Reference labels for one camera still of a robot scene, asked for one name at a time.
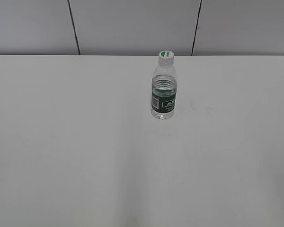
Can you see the clear water bottle green label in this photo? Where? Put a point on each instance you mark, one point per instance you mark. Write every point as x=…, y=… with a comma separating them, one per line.
x=163, y=92

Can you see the white green bottle cap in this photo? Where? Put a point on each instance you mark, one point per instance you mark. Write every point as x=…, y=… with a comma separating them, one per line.
x=166, y=58

